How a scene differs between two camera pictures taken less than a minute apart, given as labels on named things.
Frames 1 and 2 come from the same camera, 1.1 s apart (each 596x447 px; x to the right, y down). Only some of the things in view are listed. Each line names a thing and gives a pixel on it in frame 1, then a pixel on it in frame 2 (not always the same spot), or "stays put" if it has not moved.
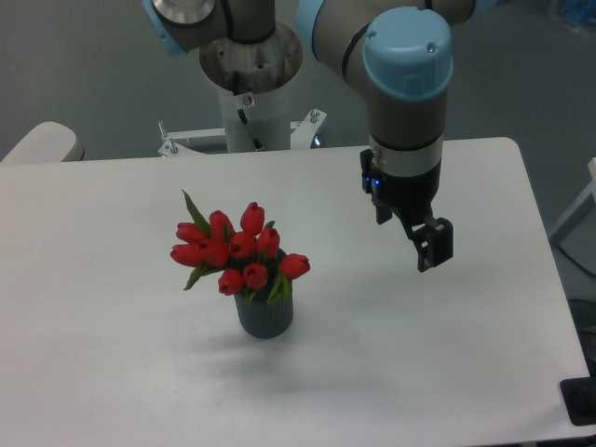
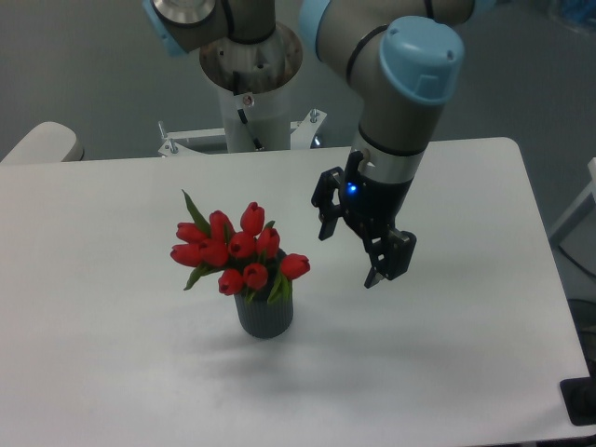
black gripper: x=412 y=197 → x=372 y=209
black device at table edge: x=579 y=397 stays put
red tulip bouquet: x=245 y=256 stays put
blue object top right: x=578 y=11 stays put
